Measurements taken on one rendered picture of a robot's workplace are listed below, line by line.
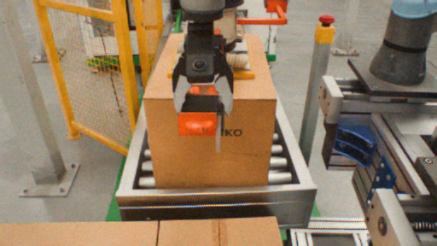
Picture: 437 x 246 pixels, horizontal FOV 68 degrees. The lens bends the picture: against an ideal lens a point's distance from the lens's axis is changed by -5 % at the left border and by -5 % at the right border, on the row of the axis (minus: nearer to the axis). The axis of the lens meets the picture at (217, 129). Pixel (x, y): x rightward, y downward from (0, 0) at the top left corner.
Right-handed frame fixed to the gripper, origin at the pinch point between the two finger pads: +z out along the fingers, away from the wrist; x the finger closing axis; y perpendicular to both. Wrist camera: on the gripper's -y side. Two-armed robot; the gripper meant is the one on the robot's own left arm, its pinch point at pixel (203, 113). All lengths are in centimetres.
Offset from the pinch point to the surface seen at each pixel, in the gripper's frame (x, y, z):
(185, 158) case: 8.1, 29.8, 36.1
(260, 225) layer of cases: -17, 17, 54
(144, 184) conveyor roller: 25, 36, 54
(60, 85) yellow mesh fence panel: 106, 140, 66
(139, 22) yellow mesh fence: 48, 146, 26
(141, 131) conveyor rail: 32, 64, 49
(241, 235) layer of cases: -11, 13, 54
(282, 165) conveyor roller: -29, 49, 54
